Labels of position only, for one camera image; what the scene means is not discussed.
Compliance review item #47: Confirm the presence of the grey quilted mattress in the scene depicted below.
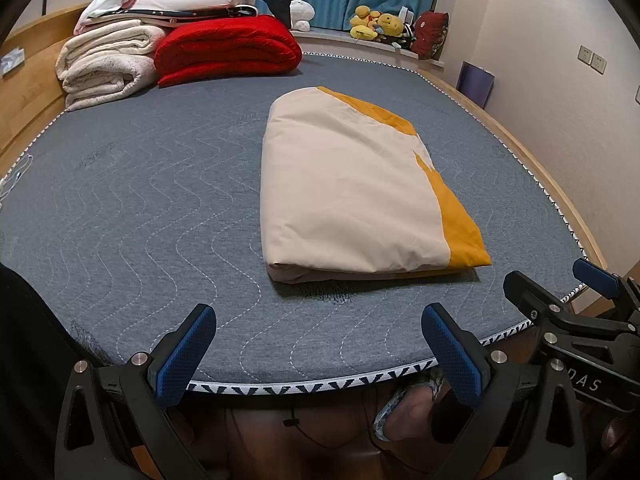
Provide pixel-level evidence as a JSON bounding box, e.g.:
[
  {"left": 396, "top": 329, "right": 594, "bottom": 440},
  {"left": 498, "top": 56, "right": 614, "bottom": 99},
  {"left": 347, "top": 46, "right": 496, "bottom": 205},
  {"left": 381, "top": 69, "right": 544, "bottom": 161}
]
[{"left": 0, "top": 52, "right": 601, "bottom": 396}]

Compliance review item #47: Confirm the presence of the red folded blanket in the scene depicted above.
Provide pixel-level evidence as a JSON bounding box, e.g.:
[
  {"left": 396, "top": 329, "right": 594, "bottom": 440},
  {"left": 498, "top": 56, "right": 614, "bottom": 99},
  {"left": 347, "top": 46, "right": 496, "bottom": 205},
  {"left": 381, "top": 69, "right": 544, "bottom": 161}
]
[{"left": 153, "top": 15, "right": 303, "bottom": 88}]

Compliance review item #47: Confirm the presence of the white charging cable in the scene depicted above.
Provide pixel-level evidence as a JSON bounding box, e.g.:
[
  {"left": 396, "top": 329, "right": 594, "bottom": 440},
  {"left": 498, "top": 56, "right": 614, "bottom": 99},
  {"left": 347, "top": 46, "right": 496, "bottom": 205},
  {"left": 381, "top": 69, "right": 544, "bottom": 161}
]
[{"left": 0, "top": 154, "right": 35, "bottom": 201}]

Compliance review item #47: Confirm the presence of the beige and yellow hooded jacket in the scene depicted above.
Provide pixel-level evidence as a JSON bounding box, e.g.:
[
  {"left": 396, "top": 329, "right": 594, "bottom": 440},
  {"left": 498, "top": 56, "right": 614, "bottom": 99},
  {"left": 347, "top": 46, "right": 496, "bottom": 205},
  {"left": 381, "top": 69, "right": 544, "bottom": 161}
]
[{"left": 260, "top": 86, "right": 493, "bottom": 283}]

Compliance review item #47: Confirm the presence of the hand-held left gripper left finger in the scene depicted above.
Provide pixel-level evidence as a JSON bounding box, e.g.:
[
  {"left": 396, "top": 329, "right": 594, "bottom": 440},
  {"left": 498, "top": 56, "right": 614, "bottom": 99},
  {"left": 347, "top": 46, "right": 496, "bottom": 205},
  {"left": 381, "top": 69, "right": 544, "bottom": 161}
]
[{"left": 54, "top": 303, "right": 218, "bottom": 480}]

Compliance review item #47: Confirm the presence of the wooden bed frame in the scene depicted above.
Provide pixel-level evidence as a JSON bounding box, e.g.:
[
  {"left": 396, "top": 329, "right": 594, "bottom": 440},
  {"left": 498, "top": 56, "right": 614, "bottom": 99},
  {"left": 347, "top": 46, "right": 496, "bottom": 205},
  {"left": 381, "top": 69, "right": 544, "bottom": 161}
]
[{"left": 0, "top": 2, "right": 626, "bottom": 318}]

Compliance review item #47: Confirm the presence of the red bag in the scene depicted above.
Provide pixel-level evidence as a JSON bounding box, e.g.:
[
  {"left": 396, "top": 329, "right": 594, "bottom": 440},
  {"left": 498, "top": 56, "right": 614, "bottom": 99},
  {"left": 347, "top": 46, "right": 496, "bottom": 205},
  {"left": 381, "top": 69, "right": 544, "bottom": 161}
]
[{"left": 411, "top": 10, "right": 450, "bottom": 60}]

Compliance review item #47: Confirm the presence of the patterned slipper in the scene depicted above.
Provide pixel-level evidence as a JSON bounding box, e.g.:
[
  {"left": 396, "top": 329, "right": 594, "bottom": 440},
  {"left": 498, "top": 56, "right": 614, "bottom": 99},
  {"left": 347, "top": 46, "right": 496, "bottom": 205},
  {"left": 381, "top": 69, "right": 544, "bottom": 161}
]
[{"left": 374, "top": 370, "right": 446, "bottom": 442}]

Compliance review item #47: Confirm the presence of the white plush toy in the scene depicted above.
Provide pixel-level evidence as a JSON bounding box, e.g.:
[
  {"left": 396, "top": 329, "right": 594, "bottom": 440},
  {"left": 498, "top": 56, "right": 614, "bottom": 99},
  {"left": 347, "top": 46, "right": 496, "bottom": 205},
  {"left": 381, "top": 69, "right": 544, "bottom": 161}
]
[{"left": 289, "top": 0, "right": 316, "bottom": 31}]

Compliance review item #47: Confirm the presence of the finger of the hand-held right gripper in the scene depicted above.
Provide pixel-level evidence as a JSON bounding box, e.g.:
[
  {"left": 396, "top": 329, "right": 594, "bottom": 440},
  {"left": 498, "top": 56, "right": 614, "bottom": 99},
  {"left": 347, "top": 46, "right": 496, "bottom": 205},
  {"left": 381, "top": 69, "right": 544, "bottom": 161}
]
[
  {"left": 502, "top": 270, "right": 591, "bottom": 333},
  {"left": 572, "top": 258, "right": 640, "bottom": 318}
]

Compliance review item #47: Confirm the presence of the black cable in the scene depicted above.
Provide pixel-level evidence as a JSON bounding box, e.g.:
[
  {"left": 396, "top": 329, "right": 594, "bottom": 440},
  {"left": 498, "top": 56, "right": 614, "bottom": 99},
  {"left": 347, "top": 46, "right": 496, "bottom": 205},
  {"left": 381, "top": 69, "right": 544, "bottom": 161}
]
[{"left": 225, "top": 395, "right": 392, "bottom": 461}]

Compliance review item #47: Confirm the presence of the tissue pack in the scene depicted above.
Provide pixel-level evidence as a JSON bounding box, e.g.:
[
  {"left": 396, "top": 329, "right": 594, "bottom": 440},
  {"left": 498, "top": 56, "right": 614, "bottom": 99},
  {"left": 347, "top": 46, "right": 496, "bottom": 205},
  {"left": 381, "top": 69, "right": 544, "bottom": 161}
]
[{"left": 0, "top": 49, "right": 25, "bottom": 75}]

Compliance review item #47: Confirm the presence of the purple box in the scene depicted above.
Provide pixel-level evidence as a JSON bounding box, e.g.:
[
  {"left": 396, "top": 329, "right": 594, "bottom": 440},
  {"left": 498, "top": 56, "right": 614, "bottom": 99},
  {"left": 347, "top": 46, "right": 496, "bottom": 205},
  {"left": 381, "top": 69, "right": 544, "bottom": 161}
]
[{"left": 457, "top": 61, "right": 496, "bottom": 109}]

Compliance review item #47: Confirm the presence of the person's black clothing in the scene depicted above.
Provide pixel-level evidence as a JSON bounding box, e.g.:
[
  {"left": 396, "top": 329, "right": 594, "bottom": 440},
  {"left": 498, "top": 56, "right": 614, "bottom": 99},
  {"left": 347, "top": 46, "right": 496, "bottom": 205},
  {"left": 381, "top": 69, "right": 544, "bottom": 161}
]
[{"left": 0, "top": 262, "right": 101, "bottom": 480}]

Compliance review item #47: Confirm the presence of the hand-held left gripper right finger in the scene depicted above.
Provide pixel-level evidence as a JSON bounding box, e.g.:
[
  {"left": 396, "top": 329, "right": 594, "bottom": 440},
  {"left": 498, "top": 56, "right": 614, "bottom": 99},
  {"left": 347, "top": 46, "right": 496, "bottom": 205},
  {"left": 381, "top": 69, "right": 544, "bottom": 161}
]
[{"left": 421, "top": 302, "right": 586, "bottom": 480}]

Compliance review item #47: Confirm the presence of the dark-trimmed folded sheet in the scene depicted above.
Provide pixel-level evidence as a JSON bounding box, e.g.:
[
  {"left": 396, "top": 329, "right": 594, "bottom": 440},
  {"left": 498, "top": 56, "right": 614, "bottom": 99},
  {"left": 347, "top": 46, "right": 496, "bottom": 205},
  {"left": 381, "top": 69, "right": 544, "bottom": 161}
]
[{"left": 85, "top": 4, "right": 258, "bottom": 28}]

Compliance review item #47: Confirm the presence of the person's right foot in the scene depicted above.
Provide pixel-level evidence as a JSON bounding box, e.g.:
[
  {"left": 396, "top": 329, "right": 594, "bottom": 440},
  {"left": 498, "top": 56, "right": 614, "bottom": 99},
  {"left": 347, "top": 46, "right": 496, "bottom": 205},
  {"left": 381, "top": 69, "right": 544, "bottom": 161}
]
[{"left": 387, "top": 385, "right": 440, "bottom": 441}]

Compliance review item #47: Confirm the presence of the yellow plush toy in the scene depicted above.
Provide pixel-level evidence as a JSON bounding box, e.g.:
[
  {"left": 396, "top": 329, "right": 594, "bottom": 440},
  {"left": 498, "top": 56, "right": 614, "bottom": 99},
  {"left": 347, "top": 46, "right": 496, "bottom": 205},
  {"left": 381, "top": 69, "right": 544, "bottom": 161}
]
[
  {"left": 375, "top": 12, "right": 406, "bottom": 43},
  {"left": 349, "top": 6, "right": 383, "bottom": 41}
]

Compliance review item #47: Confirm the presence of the cream folded blanket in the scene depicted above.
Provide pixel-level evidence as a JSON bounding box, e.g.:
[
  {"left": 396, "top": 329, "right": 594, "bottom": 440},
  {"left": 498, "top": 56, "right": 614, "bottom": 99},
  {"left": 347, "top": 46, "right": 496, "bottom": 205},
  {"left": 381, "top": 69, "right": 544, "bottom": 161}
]
[{"left": 55, "top": 19, "right": 168, "bottom": 112}]

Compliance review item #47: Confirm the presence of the white window sill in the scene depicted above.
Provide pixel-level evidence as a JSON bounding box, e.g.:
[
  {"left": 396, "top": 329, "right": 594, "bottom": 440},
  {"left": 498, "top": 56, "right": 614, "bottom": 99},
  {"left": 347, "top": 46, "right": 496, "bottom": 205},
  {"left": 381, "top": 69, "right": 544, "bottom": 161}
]
[{"left": 290, "top": 29, "right": 446, "bottom": 73}]

